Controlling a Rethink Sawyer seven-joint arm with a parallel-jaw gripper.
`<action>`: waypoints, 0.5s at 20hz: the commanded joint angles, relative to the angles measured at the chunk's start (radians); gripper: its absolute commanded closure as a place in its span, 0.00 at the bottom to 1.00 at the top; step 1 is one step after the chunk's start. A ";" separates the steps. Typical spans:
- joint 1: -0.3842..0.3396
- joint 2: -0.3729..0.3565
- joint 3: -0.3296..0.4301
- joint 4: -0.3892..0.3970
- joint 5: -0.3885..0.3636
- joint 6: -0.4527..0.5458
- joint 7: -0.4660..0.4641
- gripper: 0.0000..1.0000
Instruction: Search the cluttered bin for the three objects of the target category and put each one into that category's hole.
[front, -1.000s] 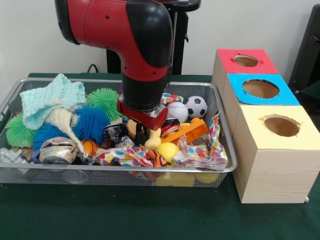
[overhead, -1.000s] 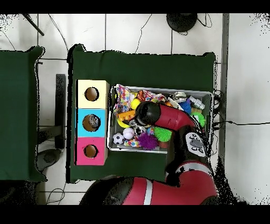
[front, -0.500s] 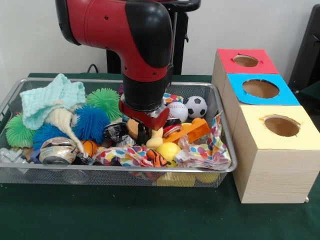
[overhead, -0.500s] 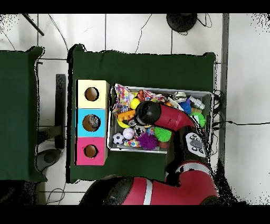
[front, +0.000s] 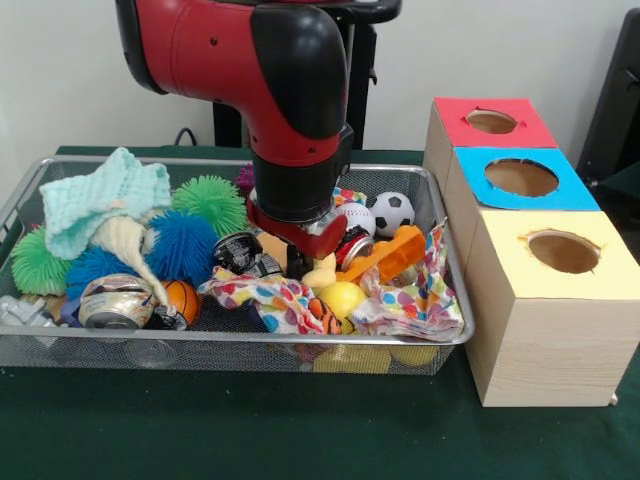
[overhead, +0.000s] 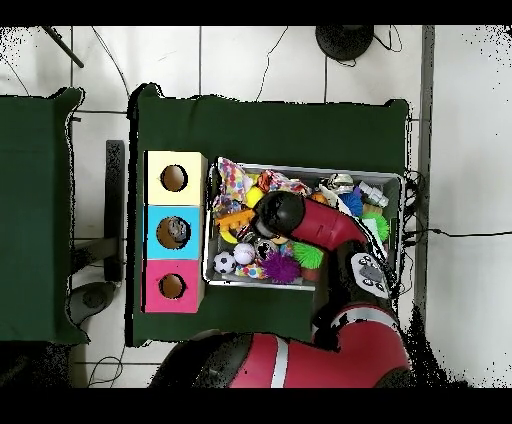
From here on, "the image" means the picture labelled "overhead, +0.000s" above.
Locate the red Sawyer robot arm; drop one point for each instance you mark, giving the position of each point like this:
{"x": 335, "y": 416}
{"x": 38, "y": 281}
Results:
{"x": 328, "y": 228}

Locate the polka dot cloth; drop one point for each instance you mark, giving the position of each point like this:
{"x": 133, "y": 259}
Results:
{"x": 232, "y": 182}
{"x": 284, "y": 182}

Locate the crushed silver can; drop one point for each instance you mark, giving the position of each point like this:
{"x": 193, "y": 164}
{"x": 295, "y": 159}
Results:
{"x": 266, "y": 249}

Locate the black upright stand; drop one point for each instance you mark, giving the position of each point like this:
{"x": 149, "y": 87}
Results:
{"x": 114, "y": 180}

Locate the black round stand base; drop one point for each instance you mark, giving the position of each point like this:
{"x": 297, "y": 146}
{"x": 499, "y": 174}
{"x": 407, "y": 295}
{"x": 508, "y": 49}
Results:
{"x": 344, "y": 42}

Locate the wooden three-hole box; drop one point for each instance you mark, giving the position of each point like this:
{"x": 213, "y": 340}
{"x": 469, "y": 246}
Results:
{"x": 194, "y": 248}

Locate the small soccer ball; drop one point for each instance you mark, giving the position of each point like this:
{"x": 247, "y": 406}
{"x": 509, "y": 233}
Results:
{"x": 224, "y": 262}

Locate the green spiky ball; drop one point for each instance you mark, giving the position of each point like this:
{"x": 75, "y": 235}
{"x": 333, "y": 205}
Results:
{"x": 308, "y": 255}
{"x": 380, "y": 224}

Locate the purple spiky ball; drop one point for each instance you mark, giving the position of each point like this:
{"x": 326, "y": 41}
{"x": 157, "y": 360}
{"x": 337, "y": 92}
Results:
{"x": 280, "y": 268}

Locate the black tripod leg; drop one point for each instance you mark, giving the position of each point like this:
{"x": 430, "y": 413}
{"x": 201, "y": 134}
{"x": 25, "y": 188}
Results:
{"x": 64, "y": 47}

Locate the crushed cream can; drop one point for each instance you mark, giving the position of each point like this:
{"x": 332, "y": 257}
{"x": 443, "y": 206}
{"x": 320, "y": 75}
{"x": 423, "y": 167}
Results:
{"x": 340, "y": 182}

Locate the dark green table cloth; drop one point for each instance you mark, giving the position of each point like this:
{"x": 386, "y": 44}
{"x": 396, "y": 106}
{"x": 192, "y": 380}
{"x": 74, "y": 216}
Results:
{"x": 260, "y": 128}
{"x": 32, "y": 160}

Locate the grey oval floor object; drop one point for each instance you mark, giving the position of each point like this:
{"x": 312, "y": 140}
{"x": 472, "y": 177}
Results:
{"x": 94, "y": 299}

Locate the orange block toy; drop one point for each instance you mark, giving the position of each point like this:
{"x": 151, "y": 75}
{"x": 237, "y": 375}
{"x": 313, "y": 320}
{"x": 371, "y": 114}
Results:
{"x": 236, "y": 219}

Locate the white baseball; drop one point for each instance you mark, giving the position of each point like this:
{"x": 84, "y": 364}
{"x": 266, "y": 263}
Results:
{"x": 244, "y": 253}

